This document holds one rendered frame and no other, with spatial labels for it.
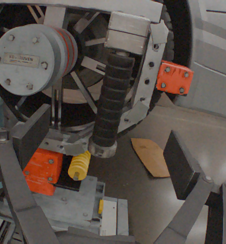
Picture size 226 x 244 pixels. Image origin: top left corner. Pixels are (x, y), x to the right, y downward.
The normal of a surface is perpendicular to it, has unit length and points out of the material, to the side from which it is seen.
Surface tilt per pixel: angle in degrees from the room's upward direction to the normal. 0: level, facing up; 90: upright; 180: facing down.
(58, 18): 90
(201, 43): 90
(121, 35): 90
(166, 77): 90
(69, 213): 0
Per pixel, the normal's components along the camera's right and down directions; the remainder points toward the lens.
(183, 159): -0.98, -0.20
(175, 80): -0.02, 0.40
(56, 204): 0.21, -0.89
